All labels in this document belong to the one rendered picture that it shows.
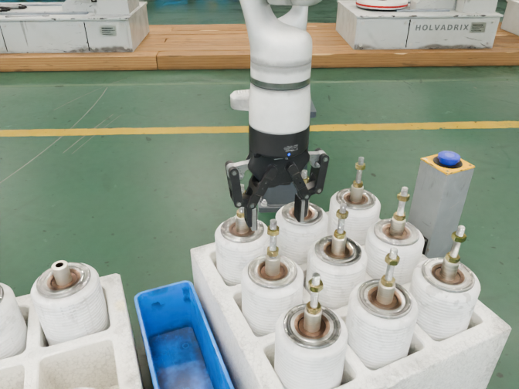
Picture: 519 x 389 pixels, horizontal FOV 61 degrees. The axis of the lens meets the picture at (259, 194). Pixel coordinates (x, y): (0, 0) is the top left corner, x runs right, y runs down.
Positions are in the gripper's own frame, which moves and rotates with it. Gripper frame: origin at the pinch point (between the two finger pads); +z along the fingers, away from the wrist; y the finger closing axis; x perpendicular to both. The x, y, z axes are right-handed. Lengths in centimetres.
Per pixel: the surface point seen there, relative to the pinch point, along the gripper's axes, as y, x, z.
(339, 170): 47, 67, 36
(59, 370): -33.1, 0.3, 21.1
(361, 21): 115, 182, 13
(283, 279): 0.5, -2.7, 9.8
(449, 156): 38.7, 11.8, 2.3
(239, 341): -7.2, -5.5, 17.4
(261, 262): -1.5, 2.0, 9.9
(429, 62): 151, 164, 34
